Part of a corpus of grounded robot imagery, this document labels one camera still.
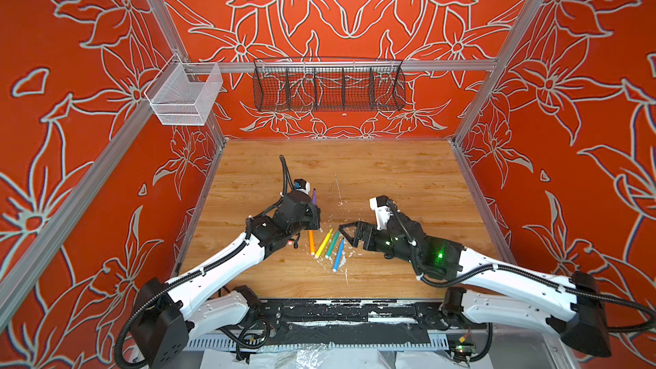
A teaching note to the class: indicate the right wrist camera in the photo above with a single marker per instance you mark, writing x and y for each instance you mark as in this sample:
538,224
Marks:
379,205

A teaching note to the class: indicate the white mesh basket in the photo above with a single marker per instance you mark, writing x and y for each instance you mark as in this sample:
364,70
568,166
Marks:
184,94

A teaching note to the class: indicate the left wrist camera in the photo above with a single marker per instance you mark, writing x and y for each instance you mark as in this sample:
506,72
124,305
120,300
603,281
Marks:
302,186

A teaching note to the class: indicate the green highlighter pen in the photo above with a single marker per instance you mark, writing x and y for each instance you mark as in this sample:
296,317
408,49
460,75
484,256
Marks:
334,239

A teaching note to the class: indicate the orange highlighter pen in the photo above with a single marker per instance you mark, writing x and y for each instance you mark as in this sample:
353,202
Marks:
312,245

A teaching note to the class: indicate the yellow highlighter pen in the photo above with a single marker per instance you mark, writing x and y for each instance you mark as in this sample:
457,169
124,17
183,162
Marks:
319,252

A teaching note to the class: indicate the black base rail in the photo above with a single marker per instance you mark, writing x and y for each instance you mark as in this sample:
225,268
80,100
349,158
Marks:
363,322

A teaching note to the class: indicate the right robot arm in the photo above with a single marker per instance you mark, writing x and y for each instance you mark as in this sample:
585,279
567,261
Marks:
482,290

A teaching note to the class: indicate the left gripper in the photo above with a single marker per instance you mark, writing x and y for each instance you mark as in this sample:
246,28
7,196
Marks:
314,212

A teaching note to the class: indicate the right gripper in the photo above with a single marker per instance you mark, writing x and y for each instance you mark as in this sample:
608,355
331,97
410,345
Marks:
361,231

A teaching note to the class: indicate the black wire basket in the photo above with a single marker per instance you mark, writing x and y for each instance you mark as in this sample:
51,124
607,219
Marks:
328,84

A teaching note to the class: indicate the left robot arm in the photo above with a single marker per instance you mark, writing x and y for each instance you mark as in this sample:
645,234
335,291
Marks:
167,315

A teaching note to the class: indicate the blue highlighter pen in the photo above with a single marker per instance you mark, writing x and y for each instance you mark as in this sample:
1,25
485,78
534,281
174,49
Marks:
339,256

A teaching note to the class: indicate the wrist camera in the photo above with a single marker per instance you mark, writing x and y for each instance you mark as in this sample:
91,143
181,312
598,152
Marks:
379,205
302,186

